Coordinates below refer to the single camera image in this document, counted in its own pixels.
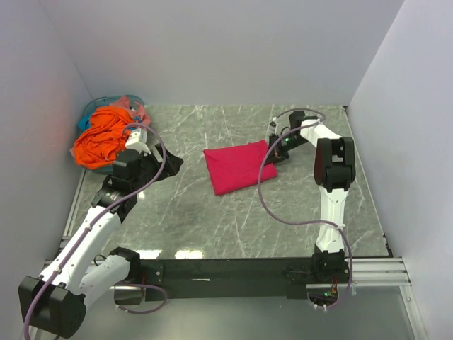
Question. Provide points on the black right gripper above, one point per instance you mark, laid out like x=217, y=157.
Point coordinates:
x=275, y=154

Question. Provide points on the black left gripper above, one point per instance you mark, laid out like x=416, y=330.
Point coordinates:
x=171, y=167

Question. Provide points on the red t shirt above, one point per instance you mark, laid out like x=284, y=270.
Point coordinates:
x=234, y=168

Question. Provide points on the orange t shirt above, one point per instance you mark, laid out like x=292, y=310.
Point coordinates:
x=98, y=146

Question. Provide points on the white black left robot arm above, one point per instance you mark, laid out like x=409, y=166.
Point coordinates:
x=57, y=300

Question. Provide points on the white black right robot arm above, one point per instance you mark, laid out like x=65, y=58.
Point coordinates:
x=334, y=172

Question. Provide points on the pink t shirt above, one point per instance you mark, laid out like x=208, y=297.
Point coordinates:
x=134, y=106

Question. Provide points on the teal plastic laundry basket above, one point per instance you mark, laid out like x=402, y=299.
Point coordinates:
x=89, y=110

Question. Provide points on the blue garment in basket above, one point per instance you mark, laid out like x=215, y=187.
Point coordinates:
x=83, y=124

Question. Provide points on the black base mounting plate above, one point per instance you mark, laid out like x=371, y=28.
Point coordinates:
x=244, y=278

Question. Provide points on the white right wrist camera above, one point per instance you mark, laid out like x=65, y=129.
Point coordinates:
x=273, y=127

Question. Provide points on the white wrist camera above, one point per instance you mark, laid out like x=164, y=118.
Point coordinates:
x=273, y=127
x=137, y=141

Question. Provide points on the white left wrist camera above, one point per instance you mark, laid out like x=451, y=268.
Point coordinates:
x=137, y=141

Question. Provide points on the aluminium frame rail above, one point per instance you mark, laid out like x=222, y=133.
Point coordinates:
x=378, y=272

